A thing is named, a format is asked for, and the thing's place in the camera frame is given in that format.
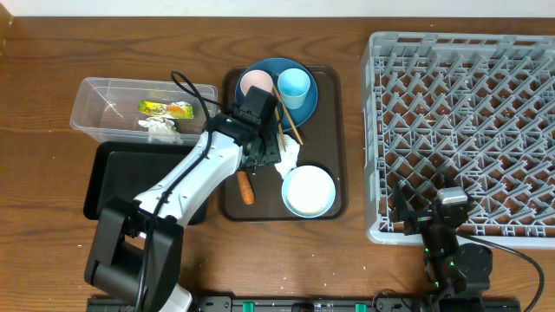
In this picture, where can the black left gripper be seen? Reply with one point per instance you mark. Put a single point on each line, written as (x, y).
(277, 158)

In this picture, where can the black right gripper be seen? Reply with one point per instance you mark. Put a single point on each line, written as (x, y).
(402, 212)

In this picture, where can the white paper napkin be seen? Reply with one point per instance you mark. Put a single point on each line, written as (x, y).
(288, 151)

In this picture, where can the orange carrot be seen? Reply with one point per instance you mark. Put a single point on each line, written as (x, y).
(245, 188)

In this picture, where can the yellow orange snack wrapper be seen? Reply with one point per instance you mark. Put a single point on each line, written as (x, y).
(180, 110)

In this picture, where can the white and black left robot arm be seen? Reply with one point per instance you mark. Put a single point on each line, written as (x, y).
(136, 251)

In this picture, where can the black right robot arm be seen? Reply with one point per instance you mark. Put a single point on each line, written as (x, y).
(459, 271)

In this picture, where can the grey dishwasher rack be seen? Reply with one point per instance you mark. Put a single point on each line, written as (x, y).
(478, 108)

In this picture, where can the dark blue plate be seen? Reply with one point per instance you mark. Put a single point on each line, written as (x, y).
(275, 67)

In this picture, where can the light blue bowl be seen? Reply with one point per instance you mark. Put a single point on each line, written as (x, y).
(308, 191)

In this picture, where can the brown plastic serving tray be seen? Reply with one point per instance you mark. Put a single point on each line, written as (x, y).
(323, 146)

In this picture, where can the pink plastic cup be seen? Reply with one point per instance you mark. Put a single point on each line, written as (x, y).
(256, 78)

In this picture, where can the light blue plastic cup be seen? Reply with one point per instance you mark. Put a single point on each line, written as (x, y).
(293, 86)

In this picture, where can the crumpled white paper in bin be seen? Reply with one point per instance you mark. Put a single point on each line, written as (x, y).
(161, 130)

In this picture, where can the black plastic bin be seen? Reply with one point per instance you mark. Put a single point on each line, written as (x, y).
(124, 170)

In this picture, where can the clear plastic bin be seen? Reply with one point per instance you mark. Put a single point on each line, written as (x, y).
(107, 109)

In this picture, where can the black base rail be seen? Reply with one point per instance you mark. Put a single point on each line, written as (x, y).
(227, 304)

